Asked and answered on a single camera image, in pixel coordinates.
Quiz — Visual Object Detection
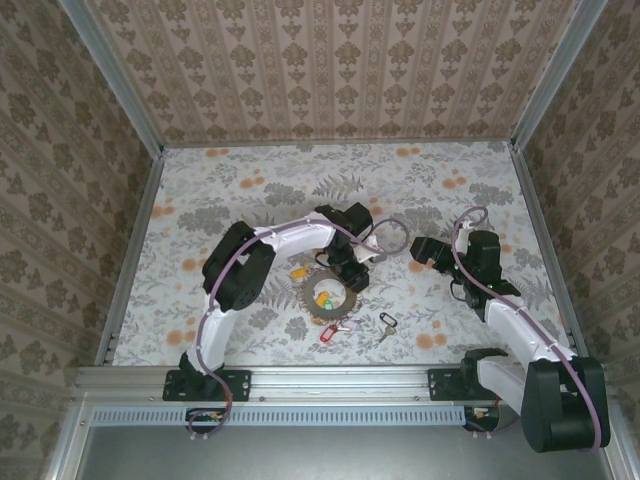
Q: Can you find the aluminium frame bar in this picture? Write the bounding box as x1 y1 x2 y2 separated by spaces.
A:
44 399 96 480
599 399 640 480

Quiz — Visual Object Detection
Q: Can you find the black connector box with wires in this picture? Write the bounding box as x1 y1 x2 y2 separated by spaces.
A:
463 405 501 434
185 407 227 434

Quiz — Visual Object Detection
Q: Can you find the aluminium corner post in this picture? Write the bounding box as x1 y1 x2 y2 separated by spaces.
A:
58 0 166 159
509 0 609 151

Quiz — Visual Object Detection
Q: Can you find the grey steel sheet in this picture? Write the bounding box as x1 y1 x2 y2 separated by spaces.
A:
74 424 616 480

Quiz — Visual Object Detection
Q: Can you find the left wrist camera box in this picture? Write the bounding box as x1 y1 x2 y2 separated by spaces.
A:
355 237 386 266

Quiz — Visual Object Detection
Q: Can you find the floral patterned table cover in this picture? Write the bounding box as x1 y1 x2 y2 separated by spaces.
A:
107 141 584 366

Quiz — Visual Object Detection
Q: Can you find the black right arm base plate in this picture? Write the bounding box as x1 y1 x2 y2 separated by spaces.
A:
427 368 521 403

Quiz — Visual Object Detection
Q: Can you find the aluminium mounting rail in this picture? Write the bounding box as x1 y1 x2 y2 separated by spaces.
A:
74 364 609 401

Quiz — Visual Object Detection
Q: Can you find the grey slotted cable duct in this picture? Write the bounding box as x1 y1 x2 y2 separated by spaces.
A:
92 405 471 427

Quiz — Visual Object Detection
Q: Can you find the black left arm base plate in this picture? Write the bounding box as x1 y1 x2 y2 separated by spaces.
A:
163 368 252 403

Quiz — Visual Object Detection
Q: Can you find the aluminium table side rail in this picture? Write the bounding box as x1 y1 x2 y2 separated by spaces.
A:
94 147 167 366
508 142 592 364

